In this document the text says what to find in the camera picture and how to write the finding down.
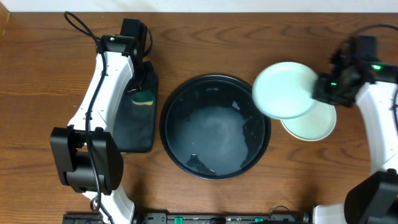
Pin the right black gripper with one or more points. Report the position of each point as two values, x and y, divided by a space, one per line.
320 89

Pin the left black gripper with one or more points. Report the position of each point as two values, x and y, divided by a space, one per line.
142 88

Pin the green yellow sponge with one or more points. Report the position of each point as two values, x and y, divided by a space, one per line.
143 98

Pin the light green front plate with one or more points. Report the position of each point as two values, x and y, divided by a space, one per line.
318 123

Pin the light green plate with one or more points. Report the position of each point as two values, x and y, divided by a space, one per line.
318 123
284 90

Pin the light green back plate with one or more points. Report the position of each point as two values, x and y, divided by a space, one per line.
284 90

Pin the yellow plate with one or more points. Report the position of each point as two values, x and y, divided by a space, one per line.
294 135

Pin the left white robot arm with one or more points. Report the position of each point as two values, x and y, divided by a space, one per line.
85 153

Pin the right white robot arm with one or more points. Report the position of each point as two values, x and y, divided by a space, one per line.
372 87

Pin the black rectangular tray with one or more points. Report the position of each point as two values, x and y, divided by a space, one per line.
134 126

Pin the black round tray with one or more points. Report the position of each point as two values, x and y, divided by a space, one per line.
211 128

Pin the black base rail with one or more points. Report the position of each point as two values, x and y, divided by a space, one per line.
186 218

